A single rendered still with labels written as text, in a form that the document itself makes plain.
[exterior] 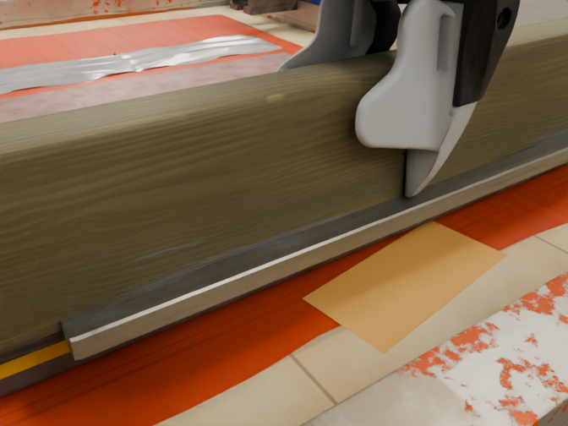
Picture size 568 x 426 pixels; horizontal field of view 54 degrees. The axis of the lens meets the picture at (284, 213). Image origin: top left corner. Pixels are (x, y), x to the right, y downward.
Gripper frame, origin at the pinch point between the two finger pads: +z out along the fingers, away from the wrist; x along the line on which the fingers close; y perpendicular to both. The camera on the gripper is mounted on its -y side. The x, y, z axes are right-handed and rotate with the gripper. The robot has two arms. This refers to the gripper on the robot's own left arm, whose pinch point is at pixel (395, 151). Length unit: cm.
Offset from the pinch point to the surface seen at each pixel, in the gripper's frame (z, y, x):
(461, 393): 1.4, 8.2, 11.6
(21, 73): 4.0, 10.6, -38.6
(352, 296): 4.9, 5.0, 3.2
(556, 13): 33, -199, -110
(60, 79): 4.4, 7.7, -36.3
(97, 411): 4.9, 17.1, 3.0
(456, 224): 5.0, -4.1, 1.5
